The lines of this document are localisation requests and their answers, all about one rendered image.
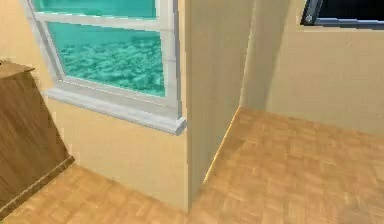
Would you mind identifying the white framed window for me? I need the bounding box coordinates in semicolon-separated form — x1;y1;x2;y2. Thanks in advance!
20;0;188;136

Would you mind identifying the black framed wall picture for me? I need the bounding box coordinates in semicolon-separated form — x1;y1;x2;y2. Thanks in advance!
300;0;384;30

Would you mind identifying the brown wooden cupboard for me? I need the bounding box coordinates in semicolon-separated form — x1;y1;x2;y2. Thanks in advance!
0;60;76;221

